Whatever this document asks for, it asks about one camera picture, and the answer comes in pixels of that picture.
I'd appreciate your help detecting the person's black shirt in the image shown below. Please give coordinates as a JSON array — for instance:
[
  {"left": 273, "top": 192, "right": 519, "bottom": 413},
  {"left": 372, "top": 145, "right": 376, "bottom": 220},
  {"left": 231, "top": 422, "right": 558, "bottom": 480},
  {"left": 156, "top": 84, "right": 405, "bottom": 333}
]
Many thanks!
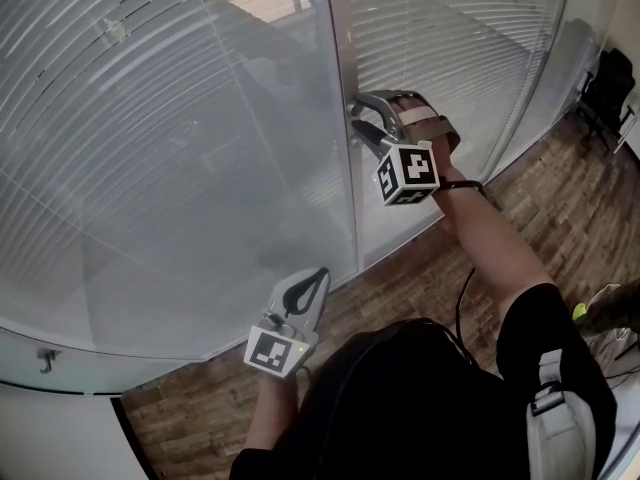
[{"left": 229, "top": 282, "right": 619, "bottom": 480}]

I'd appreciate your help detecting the black skirting board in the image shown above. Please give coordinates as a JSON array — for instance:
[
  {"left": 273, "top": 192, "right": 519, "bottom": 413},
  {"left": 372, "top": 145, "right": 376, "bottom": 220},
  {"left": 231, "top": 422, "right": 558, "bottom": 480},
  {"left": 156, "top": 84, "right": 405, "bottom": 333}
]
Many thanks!
[{"left": 110, "top": 395, "right": 156, "bottom": 480}]

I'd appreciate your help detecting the white desk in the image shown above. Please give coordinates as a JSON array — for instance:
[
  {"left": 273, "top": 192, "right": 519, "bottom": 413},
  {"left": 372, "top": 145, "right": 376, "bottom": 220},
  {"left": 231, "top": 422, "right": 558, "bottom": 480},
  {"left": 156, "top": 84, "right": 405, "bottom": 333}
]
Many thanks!
[{"left": 615, "top": 103, "right": 640, "bottom": 158}]

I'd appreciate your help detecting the grey shoulder bag strap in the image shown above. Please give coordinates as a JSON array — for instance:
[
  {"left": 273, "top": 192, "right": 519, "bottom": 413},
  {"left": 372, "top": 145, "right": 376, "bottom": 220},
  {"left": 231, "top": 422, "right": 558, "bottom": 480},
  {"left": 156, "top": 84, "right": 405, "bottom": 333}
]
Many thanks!
[{"left": 526, "top": 348, "right": 596, "bottom": 480}]

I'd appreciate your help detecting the grey window frame post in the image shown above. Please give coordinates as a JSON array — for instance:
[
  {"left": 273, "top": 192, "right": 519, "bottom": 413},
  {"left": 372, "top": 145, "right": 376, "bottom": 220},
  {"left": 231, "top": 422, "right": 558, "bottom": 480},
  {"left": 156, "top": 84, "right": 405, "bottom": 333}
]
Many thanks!
[{"left": 323, "top": 0, "right": 367, "bottom": 275}]

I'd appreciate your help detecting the person's right hand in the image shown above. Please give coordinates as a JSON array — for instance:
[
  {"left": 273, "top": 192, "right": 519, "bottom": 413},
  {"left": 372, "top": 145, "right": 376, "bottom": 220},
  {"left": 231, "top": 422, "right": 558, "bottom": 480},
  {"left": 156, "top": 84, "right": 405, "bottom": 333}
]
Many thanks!
[{"left": 392, "top": 92, "right": 461, "bottom": 162}]

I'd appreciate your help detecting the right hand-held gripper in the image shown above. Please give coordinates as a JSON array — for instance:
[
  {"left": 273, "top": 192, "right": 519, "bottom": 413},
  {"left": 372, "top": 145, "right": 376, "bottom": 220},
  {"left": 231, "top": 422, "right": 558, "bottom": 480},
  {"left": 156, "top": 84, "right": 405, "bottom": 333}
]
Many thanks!
[{"left": 351, "top": 91, "right": 441, "bottom": 207}]

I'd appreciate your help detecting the frosted glass door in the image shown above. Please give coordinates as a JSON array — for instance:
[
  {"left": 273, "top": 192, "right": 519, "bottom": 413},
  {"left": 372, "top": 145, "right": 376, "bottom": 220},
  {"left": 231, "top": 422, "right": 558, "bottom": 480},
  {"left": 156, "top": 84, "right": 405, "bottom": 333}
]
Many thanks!
[{"left": 0, "top": 317, "right": 211, "bottom": 397}]

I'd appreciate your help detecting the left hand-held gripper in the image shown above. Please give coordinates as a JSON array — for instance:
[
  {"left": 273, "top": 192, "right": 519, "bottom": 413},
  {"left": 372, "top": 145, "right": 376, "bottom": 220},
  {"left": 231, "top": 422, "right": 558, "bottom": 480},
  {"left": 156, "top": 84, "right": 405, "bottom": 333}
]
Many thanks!
[{"left": 243, "top": 266, "right": 332, "bottom": 380}]

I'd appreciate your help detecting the sliding glass door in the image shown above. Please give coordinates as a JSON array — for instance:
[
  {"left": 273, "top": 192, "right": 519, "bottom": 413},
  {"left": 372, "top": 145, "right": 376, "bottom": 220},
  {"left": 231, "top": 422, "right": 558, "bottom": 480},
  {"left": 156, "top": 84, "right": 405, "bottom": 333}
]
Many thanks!
[{"left": 0, "top": 0, "right": 359, "bottom": 364}]

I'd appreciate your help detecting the black office chair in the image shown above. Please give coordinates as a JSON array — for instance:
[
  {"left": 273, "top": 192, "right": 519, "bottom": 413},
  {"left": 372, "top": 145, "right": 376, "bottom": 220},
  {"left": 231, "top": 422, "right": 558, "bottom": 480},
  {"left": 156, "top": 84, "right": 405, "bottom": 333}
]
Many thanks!
[{"left": 574, "top": 47, "right": 637, "bottom": 155}]

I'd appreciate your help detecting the person's right forearm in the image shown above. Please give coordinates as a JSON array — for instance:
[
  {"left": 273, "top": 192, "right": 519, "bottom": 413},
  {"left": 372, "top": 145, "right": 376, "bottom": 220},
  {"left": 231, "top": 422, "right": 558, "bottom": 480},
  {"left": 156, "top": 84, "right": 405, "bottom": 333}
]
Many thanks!
[{"left": 432, "top": 160, "right": 556, "bottom": 314}]

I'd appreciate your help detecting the silver door handle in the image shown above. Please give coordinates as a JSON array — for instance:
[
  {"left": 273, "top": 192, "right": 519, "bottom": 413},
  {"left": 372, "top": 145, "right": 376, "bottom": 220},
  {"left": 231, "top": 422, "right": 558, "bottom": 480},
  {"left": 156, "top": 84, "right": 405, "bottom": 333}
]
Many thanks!
[{"left": 37, "top": 348, "right": 61, "bottom": 374}]

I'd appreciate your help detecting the person's left forearm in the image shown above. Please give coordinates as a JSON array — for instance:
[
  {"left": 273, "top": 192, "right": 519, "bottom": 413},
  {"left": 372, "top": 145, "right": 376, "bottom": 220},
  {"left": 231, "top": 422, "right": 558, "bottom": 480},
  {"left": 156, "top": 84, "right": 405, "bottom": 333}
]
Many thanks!
[{"left": 242, "top": 372, "right": 301, "bottom": 452}]

